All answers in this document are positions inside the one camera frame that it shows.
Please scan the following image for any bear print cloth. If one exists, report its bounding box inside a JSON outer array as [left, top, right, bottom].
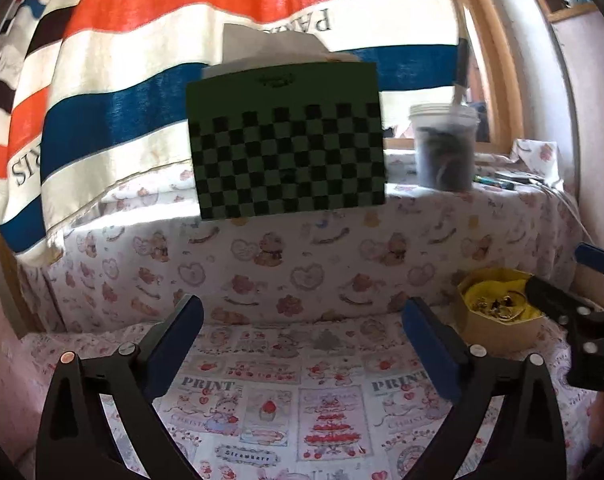
[[17, 137, 582, 332]]

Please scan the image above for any white cable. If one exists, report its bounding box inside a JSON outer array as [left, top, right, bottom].
[[529, 177, 595, 247]]

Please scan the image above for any pink cloth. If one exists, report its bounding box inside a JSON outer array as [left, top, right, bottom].
[[0, 275, 49, 466]]

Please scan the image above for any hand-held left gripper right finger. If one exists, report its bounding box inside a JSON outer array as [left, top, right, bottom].
[[402, 296, 567, 480]]

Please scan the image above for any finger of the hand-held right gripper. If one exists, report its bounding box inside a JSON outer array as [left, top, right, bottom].
[[575, 242, 604, 282], [525, 275, 604, 392]]

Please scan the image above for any light wooden panel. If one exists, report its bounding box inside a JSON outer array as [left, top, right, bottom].
[[528, 0, 604, 256]]

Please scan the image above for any yellow cloth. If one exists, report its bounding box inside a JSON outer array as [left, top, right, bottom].
[[459, 268, 546, 322]]

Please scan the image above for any strawberry print mat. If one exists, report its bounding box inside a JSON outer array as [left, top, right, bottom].
[[19, 310, 604, 480]]

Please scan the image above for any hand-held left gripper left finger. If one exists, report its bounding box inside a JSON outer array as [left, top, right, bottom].
[[34, 294, 205, 480]]

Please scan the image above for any gold bangle with charm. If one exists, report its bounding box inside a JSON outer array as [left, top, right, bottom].
[[492, 290, 528, 318]]

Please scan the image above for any teal and black pen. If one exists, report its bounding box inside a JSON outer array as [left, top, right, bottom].
[[474, 175, 515, 191]]

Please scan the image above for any clear plastic lidded container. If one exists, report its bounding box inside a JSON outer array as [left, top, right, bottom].
[[408, 102, 481, 193]]

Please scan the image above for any wooden window frame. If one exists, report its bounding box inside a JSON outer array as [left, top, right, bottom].
[[452, 0, 526, 157]]

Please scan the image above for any orange blue striped towel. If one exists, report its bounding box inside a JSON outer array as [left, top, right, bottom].
[[0, 0, 463, 267]]

